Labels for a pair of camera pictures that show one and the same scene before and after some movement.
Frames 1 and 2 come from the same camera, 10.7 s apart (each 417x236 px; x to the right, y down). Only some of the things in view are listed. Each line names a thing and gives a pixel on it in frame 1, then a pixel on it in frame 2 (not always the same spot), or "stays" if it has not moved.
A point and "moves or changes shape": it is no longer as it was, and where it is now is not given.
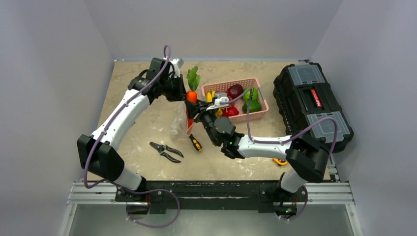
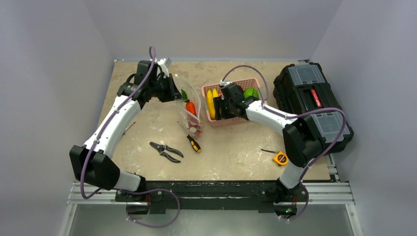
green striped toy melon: [254, 97] stays
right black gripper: [201, 111] to [222, 106]
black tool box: [308, 106] stays
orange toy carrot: [193, 78] moves or changes shape
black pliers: [161, 148] stays
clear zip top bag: [180, 126] moves or changes shape
